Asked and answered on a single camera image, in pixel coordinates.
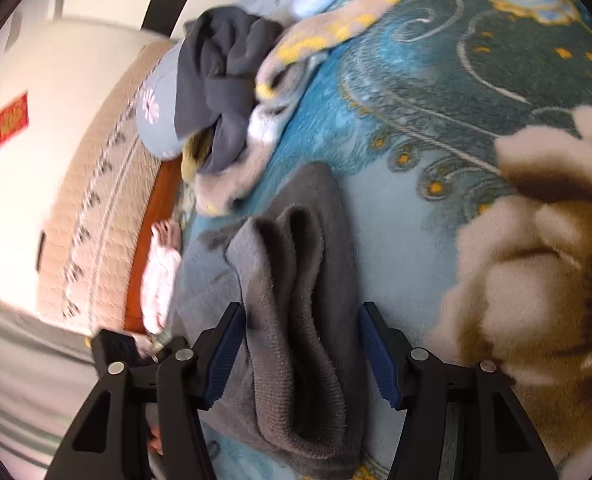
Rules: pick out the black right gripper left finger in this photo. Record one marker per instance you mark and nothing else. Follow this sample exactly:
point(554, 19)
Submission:
point(108, 437)

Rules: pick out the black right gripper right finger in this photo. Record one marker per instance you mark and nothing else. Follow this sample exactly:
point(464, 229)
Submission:
point(462, 420)

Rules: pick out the grey knit sweater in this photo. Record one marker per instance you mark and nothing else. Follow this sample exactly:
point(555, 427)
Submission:
point(297, 388)

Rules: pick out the pink fleece folded garment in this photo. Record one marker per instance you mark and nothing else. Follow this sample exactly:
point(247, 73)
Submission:
point(162, 262)

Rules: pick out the beige quilted headboard cover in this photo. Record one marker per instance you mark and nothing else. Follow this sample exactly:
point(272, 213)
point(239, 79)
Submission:
point(91, 234)

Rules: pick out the teal floral bed blanket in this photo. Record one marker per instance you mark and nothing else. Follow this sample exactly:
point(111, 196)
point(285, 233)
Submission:
point(406, 116)

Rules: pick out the olive yellow garment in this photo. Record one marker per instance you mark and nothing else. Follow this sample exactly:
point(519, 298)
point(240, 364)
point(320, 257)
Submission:
point(195, 150)

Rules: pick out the light blue flower pillow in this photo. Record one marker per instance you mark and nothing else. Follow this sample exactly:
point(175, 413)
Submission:
point(156, 108)

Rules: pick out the pink yellow fleece garment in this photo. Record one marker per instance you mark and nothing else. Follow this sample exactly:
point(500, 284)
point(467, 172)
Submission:
point(280, 84)

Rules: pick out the dark grey garment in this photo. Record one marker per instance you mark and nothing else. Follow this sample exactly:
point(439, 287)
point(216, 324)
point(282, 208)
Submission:
point(218, 63)

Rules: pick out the red paper wall decoration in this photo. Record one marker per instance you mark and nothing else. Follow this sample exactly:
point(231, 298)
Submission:
point(14, 118)

